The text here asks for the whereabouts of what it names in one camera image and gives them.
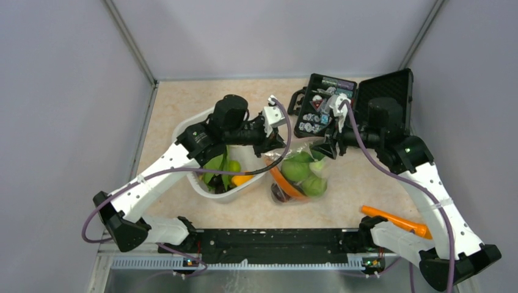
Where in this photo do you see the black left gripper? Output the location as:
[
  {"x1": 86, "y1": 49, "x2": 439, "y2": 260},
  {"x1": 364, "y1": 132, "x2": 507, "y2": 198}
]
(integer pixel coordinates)
[{"x1": 225, "y1": 116, "x2": 286, "y2": 157}]

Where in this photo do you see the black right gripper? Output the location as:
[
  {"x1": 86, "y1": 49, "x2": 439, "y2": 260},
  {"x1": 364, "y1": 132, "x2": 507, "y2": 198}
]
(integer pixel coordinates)
[{"x1": 310, "y1": 114, "x2": 382, "y2": 159}]

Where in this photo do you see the white radish toy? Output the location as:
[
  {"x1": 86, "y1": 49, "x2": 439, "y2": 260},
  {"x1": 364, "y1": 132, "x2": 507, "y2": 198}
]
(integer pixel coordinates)
[{"x1": 309, "y1": 159, "x2": 326, "y2": 176}]

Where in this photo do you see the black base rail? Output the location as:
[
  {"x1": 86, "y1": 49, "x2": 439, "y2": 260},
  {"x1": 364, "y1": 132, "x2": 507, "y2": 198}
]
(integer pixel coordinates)
[{"x1": 158, "y1": 218, "x2": 399, "y2": 266}]

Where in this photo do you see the orange carrot toy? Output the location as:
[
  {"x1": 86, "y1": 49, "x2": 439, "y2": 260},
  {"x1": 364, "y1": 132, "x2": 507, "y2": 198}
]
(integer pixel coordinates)
[{"x1": 269, "y1": 166, "x2": 308, "y2": 201}]

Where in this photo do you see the small orange fruit toy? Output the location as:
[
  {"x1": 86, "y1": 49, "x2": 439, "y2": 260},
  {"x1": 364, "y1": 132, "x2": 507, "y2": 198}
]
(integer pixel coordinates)
[{"x1": 231, "y1": 175, "x2": 254, "y2": 187}]

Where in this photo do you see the white plastic basket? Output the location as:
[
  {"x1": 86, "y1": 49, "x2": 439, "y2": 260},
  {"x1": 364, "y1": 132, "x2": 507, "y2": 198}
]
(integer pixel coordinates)
[{"x1": 171, "y1": 107, "x2": 266, "y2": 204}]

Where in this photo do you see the orange object behind right arm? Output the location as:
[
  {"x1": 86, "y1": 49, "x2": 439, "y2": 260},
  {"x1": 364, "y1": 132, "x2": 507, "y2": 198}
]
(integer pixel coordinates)
[{"x1": 360, "y1": 205, "x2": 432, "y2": 240}]

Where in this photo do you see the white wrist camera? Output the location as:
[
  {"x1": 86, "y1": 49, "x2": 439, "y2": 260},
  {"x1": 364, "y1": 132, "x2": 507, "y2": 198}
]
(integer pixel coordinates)
[
  {"x1": 324, "y1": 93, "x2": 351, "y2": 133},
  {"x1": 261, "y1": 95, "x2": 286, "y2": 137}
]

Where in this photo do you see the black poker chip case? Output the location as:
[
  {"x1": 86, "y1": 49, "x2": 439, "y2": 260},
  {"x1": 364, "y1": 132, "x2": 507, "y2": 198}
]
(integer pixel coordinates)
[{"x1": 288, "y1": 68, "x2": 414, "y2": 138}]

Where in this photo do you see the green cabbage toy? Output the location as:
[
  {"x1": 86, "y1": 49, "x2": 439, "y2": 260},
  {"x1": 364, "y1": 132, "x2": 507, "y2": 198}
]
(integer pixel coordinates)
[
  {"x1": 280, "y1": 160, "x2": 311, "y2": 182},
  {"x1": 300, "y1": 175, "x2": 327, "y2": 198}
]

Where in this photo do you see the small green lime toy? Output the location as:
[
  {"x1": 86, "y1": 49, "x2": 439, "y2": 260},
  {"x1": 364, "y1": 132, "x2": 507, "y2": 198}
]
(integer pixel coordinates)
[{"x1": 228, "y1": 160, "x2": 241, "y2": 173}]

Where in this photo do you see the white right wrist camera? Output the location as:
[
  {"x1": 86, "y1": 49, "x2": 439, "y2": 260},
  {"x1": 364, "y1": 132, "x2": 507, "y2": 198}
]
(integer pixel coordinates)
[{"x1": 324, "y1": 93, "x2": 351, "y2": 133}]

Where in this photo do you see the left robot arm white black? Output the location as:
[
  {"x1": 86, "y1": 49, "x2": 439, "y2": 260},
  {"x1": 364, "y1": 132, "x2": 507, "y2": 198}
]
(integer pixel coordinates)
[{"x1": 82, "y1": 95, "x2": 292, "y2": 253}]

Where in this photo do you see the clear zip top bag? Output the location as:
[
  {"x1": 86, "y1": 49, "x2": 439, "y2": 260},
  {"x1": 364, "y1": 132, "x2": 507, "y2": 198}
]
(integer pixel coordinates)
[{"x1": 268, "y1": 139, "x2": 332, "y2": 204}]

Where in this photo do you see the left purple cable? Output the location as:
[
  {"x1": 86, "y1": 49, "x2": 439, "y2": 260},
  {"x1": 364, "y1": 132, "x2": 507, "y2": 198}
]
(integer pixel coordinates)
[{"x1": 81, "y1": 96, "x2": 293, "y2": 278}]

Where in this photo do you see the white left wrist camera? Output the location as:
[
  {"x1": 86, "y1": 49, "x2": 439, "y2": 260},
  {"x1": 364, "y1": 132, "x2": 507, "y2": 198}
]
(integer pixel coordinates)
[{"x1": 261, "y1": 95, "x2": 286, "y2": 137}]

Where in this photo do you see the green leafy vegetable toy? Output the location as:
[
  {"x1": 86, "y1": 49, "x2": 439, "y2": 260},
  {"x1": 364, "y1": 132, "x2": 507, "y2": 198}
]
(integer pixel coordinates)
[{"x1": 202, "y1": 146, "x2": 232, "y2": 194}]

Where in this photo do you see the dark purple round fruit toy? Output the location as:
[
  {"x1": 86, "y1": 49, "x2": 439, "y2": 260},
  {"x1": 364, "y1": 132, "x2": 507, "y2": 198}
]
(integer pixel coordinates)
[{"x1": 271, "y1": 183, "x2": 291, "y2": 203}]

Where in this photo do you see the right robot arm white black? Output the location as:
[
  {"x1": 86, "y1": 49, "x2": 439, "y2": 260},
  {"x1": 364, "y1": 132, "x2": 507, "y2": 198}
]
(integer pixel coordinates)
[{"x1": 316, "y1": 94, "x2": 502, "y2": 292}]

